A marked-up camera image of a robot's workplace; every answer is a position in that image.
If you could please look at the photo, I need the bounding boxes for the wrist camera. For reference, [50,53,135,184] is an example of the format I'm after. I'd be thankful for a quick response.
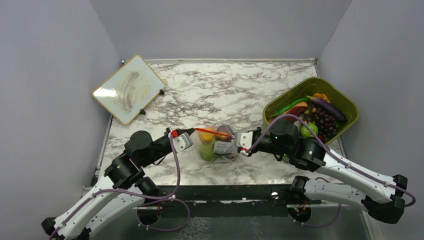
[168,130,193,154]
[234,131,253,157]

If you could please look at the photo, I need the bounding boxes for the halved fig piece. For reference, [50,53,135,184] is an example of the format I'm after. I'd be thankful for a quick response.
[283,101,308,123]

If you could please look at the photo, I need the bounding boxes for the green custard apple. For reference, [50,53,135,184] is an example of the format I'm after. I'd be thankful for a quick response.
[300,122,319,138]

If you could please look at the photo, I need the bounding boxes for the gold framed mirror tray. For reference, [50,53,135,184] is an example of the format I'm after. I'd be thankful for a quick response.
[92,55,166,125]

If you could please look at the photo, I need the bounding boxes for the orange pumpkin piece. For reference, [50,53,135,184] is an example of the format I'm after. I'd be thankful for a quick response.
[313,92,331,103]

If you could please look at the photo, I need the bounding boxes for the yellow orange fruit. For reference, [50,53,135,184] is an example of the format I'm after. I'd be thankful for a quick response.
[197,131,216,144]

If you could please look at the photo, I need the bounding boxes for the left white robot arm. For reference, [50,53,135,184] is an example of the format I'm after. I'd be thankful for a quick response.
[41,128,195,240]

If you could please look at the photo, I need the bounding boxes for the green cabbage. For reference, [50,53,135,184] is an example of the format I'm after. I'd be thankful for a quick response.
[198,142,219,162]

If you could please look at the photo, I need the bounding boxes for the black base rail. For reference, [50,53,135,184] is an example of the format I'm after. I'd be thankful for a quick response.
[137,182,321,220]

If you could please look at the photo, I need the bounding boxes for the purple eggplant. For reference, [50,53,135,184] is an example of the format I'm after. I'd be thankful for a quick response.
[306,95,348,123]

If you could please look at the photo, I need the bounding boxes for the olive green plastic bin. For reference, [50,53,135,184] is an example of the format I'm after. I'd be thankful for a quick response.
[261,77,359,146]

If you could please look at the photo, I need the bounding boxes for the green long bean pod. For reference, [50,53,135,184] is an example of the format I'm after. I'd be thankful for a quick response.
[268,97,309,118]

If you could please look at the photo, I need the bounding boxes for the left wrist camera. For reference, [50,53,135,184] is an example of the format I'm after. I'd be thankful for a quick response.
[168,130,193,154]

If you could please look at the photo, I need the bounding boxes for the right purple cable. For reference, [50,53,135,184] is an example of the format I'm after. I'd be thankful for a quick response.
[243,113,417,208]

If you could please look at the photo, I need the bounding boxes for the dark red grape bunch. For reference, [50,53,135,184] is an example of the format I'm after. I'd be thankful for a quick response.
[312,107,338,142]

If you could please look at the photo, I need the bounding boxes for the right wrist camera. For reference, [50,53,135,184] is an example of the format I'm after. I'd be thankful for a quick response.
[234,131,253,157]

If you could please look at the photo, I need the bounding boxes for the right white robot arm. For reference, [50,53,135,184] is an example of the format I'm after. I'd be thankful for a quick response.
[235,118,408,224]

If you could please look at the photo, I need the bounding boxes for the clear zip top bag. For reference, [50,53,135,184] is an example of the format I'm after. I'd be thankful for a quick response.
[190,124,239,163]

